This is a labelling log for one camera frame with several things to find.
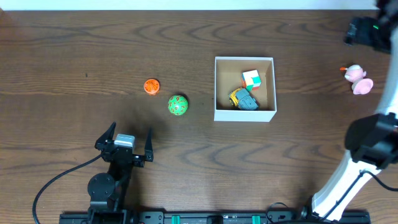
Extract multicoloured puzzle cube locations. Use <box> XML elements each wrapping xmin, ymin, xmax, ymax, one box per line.
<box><xmin>242</xmin><ymin>70</ymin><xmax>262</xmax><ymax>91</ymax></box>

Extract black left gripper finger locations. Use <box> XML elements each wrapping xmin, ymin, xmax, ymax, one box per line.
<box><xmin>95</xmin><ymin>122</ymin><xmax>116</xmax><ymax>150</ymax></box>
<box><xmin>144</xmin><ymin>129</ymin><xmax>154</xmax><ymax>162</ymax></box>

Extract pink and white toy duck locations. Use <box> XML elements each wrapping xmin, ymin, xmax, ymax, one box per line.
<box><xmin>340</xmin><ymin>65</ymin><xmax>374</xmax><ymax>95</ymax></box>

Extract green ball with red numbers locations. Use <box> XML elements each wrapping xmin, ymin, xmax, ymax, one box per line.
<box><xmin>168</xmin><ymin>95</ymin><xmax>188</xmax><ymax>116</ymax></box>

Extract orange ribbed toy ball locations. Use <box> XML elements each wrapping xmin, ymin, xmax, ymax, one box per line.
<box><xmin>144</xmin><ymin>78</ymin><xmax>160</xmax><ymax>95</ymax></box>

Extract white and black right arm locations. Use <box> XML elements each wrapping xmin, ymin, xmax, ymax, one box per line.
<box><xmin>297</xmin><ymin>0</ymin><xmax>397</xmax><ymax>223</ymax></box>

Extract grey and yellow toy truck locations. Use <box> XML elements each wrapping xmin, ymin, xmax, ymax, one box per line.
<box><xmin>229</xmin><ymin>88</ymin><xmax>259</xmax><ymax>111</ymax></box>

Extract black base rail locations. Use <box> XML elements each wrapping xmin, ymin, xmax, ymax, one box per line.
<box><xmin>58</xmin><ymin>210</ymin><xmax>373</xmax><ymax>224</ymax></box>

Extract white open cardboard box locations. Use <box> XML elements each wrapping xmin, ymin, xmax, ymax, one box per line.
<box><xmin>214</xmin><ymin>57</ymin><xmax>277</xmax><ymax>122</ymax></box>

